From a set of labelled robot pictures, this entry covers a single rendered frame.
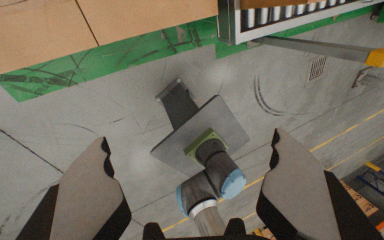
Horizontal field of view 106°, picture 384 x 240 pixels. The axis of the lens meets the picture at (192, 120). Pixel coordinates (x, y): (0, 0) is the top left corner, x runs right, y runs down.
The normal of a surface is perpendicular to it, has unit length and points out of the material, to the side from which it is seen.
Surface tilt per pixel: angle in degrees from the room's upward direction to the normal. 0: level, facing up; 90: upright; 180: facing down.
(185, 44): 0
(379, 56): 90
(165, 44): 0
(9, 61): 0
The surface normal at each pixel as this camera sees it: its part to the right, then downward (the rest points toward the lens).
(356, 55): -0.92, 0.35
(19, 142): 0.33, 0.52
